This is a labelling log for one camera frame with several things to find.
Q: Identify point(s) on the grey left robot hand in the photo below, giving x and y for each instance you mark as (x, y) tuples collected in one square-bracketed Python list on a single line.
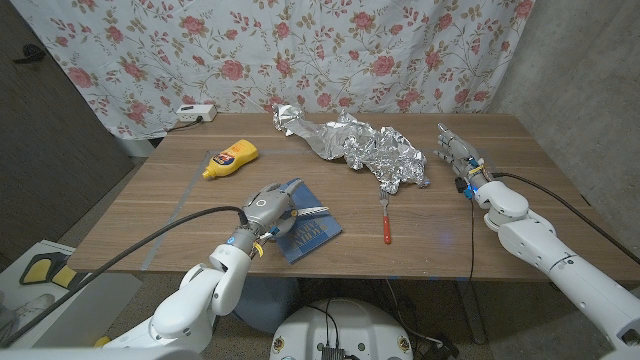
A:
[(265, 210)]

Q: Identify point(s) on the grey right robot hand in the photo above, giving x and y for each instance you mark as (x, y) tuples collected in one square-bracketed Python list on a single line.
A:
[(460, 150)]

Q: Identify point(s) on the blue notebook with gold lettering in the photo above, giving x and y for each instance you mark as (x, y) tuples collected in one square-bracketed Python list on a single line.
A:
[(315, 235)]

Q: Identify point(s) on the aluminum foil sheet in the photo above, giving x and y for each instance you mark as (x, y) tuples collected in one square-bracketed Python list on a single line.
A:
[(370, 150)]

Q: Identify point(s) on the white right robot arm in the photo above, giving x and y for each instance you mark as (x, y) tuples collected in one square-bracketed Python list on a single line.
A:
[(560, 255)]

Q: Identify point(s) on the yellow mustard bottle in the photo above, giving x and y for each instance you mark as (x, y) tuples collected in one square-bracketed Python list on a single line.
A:
[(230, 159)]

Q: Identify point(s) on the blue-grey stool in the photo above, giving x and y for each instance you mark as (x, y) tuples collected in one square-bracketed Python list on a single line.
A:
[(270, 305)]

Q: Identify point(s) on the white power strip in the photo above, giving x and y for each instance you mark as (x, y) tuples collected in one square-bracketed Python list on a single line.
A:
[(195, 112)]

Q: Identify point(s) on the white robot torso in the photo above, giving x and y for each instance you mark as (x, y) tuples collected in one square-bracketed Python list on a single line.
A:
[(340, 325)]

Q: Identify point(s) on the grey table leg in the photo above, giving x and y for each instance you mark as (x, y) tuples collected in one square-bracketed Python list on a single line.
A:
[(470, 312)]

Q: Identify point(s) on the floral backdrop cloth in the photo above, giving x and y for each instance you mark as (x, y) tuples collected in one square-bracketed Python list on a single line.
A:
[(300, 50)]

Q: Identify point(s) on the white floor board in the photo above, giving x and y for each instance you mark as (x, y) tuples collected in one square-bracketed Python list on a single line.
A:
[(100, 300)]

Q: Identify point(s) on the black device on floor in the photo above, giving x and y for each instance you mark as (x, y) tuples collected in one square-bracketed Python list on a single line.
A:
[(440, 350)]

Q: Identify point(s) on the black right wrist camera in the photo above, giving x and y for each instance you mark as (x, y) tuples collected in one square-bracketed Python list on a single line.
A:
[(461, 186)]

